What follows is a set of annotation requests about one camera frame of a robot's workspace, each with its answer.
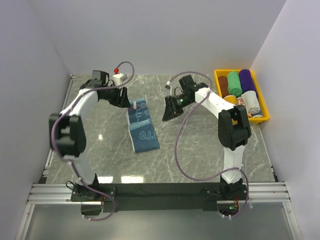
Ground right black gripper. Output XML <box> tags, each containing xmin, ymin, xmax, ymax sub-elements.
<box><xmin>162</xmin><ymin>94</ymin><xmax>193</xmax><ymax>122</ymax></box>

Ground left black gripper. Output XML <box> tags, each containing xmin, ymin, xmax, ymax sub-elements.
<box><xmin>101</xmin><ymin>83</ymin><xmax>131</xmax><ymax>108</ymax></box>

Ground blue towel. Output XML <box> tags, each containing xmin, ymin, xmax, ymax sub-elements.
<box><xmin>126</xmin><ymin>98</ymin><xmax>160</xmax><ymax>153</ymax></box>

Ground white towel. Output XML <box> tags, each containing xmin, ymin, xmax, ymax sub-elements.
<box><xmin>242</xmin><ymin>90</ymin><xmax>261</xmax><ymax>115</ymax></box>

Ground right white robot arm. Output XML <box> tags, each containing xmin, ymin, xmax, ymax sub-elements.
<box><xmin>162</xmin><ymin>75</ymin><xmax>252</xmax><ymax>200</ymax></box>

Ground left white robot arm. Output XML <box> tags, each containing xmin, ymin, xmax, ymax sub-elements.
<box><xmin>49</xmin><ymin>68</ymin><xmax>131</xmax><ymax>201</ymax></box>

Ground brown rolled towel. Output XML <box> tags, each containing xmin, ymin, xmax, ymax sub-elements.
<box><xmin>218</xmin><ymin>76</ymin><xmax>230</xmax><ymax>98</ymax></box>

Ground yellow plastic bin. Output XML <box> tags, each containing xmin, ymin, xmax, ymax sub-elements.
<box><xmin>214</xmin><ymin>69</ymin><xmax>270</xmax><ymax>124</ymax></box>

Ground green rolled towel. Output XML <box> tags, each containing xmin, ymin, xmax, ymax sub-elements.
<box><xmin>227</xmin><ymin>71</ymin><xmax>243</xmax><ymax>97</ymax></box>

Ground orange lettered rolled towel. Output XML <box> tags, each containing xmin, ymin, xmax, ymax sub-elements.
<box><xmin>236</xmin><ymin>96</ymin><xmax>252</xmax><ymax>118</ymax></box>

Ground purple rolled towel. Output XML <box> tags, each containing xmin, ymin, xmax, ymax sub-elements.
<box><xmin>238</xmin><ymin>69</ymin><xmax>258</xmax><ymax>94</ymax></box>

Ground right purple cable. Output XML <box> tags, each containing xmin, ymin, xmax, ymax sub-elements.
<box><xmin>165</xmin><ymin>71</ymin><xmax>250</xmax><ymax>220</ymax></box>

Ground purple cable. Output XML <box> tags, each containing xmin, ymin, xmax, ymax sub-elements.
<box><xmin>50</xmin><ymin>61</ymin><xmax>136</xmax><ymax>222</ymax></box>
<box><xmin>165</xmin><ymin>71</ymin><xmax>250</xmax><ymax>220</ymax></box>

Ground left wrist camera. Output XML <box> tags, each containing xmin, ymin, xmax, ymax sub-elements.
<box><xmin>111</xmin><ymin>67</ymin><xmax>128</xmax><ymax>86</ymax></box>

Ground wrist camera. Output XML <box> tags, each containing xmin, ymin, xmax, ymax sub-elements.
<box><xmin>164</xmin><ymin>80</ymin><xmax>177</xmax><ymax>97</ymax></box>
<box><xmin>111</xmin><ymin>67</ymin><xmax>128</xmax><ymax>86</ymax></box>

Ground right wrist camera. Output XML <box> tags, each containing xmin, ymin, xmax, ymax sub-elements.
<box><xmin>164</xmin><ymin>80</ymin><xmax>177</xmax><ymax>97</ymax></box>

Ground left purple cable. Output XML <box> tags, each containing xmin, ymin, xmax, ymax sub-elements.
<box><xmin>50</xmin><ymin>61</ymin><xmax>136</xmax><ymax>222</ymax></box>

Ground aluminium rail frame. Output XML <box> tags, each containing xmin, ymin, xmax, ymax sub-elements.
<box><xmin>17</xmin><ymin>74</ymin><xmax>302</xmax><ymax>240</ymax></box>

